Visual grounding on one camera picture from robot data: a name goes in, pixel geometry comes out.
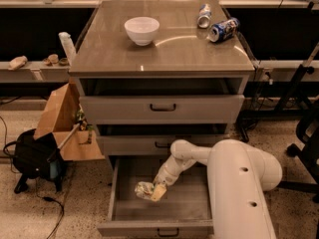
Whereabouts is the silver blue upright can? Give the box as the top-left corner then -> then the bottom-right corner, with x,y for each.
197,4 -> 211,29

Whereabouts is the blue pepsi can lying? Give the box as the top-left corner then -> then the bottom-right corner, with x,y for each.
208,18 -> 240,43

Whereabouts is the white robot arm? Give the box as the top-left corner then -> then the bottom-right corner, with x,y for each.
151,139 -> 282,239

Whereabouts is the beige object on shelf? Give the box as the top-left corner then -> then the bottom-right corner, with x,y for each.
9,56 -> 28,71

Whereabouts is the top grey drawer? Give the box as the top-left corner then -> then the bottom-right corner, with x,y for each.
80,95 -> 244,124

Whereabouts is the black bag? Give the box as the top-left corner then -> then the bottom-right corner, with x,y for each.
13,129 -> 66,193

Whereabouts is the grey drawer cabinet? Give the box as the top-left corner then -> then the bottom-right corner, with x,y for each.
68,0 -> 256,171

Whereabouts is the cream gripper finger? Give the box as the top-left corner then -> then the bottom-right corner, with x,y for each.
151,183 -> 166,202

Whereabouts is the black floor cable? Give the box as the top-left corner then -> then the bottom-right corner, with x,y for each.
35,177 -> 65,239

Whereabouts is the grey drawer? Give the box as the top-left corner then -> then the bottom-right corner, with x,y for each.
97,134 -> 229,156
80,95 -> 244,124
98,155 -> 213,239

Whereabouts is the white plastic bottle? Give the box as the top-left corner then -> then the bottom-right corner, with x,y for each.
59,32 -> 76,64

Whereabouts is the white ceramic bowl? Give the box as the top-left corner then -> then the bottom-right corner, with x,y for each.
125,17 -> 160,46

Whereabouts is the grey side shelf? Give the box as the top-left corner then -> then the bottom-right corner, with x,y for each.
0,61 -> 69,84

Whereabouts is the black office chair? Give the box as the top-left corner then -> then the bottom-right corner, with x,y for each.
278,101 -> 319,203

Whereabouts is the crushed 7up can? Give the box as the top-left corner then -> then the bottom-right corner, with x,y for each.
135,181 -> 155,200

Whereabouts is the middle grey drawer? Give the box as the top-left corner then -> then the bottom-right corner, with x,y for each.
97,134 -> 229,156

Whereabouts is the bottom grey drawer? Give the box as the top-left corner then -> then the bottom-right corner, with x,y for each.
98,155 -> 213,239

